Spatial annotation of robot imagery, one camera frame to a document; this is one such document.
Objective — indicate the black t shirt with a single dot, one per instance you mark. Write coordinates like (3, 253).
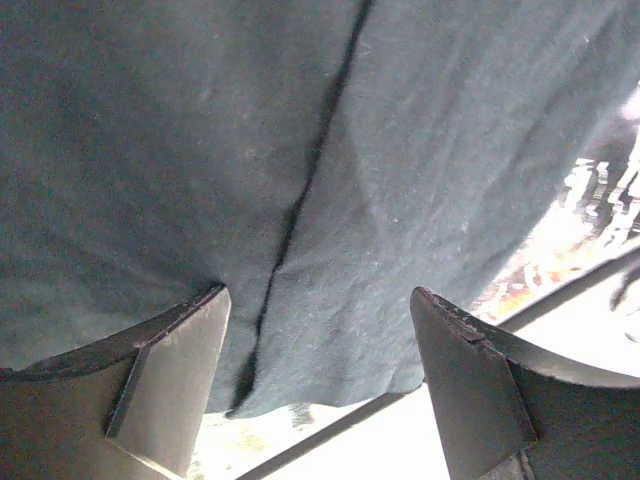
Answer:
(320, 159)

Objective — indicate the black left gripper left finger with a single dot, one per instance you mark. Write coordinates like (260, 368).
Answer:
(128, 406)

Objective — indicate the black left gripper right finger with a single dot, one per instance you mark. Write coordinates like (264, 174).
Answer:
(508, 409)

